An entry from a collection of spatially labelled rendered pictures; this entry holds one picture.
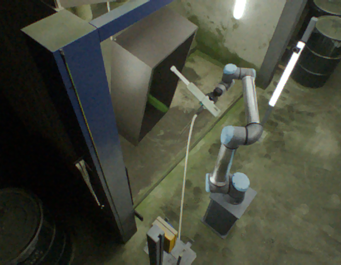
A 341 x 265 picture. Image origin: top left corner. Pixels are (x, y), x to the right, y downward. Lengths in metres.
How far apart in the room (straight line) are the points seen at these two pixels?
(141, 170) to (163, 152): 0.35
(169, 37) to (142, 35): 0.20
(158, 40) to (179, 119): 1.74
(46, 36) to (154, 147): 2.49
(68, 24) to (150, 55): 0.95
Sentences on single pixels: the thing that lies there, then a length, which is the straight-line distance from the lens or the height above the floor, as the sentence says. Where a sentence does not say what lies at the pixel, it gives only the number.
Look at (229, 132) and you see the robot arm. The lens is 1.71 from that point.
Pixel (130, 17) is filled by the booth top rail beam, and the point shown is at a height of 2.26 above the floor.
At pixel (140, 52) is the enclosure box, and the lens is 1.91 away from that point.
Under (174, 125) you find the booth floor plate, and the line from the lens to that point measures 3.51.
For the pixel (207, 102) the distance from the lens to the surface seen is 1.96.
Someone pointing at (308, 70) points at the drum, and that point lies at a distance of 4.44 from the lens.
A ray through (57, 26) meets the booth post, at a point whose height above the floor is 2.29.
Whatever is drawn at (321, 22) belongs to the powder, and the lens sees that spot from 4.44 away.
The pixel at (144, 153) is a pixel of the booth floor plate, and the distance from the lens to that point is 3.27.
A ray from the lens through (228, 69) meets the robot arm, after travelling 2.09.
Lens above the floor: 2.82
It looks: 53 degrees down
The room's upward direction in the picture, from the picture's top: 4 degrees clockwise
